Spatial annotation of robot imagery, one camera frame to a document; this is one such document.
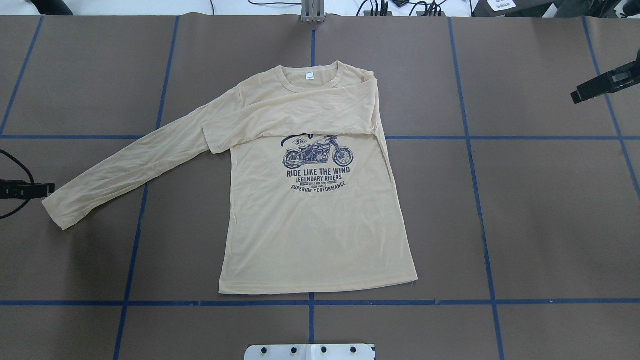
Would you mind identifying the beige long-sleeve graphic shirt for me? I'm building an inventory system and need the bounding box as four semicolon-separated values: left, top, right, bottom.
42;61;418;296

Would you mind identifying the aluminium frame post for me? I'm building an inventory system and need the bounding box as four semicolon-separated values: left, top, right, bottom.
301;0;326;23

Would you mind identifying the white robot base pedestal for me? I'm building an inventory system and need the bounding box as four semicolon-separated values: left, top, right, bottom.
244;343;377;360

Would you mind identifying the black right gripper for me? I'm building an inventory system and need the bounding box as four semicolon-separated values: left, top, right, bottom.
571;61;640;104

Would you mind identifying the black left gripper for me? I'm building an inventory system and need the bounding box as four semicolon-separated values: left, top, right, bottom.
0;180;56;201

